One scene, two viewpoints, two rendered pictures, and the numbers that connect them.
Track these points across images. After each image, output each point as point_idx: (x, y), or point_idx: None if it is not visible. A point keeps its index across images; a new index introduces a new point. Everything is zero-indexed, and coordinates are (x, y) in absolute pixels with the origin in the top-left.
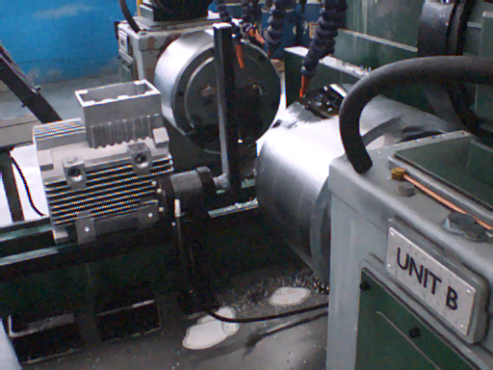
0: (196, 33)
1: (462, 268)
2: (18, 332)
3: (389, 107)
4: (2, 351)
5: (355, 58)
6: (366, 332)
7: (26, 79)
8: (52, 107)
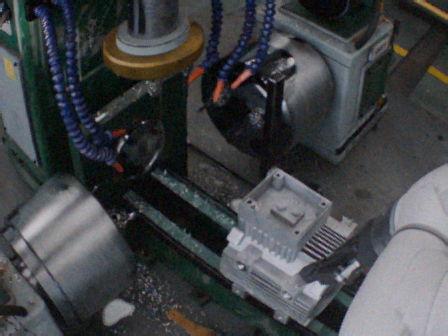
0: (36, 231)
1: (385, 36)
2: None
3: (282, 42)
4: None
5: None
6: (366, 87)
7: (329, 261)
8: (313, 262)
